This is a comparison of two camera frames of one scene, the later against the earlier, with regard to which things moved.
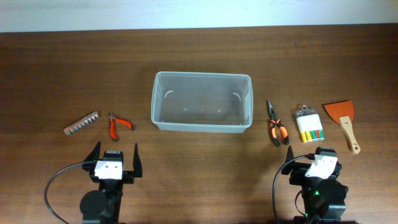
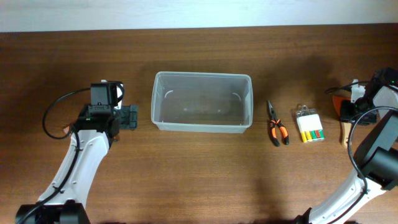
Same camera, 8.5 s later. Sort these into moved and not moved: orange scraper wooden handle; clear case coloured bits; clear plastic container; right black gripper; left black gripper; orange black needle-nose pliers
Moved: right black gripper; orange scraper wooden handle; left black gripper
Not moved: clear case coloured bits; orange black needle-nose pliers; clear plastic container
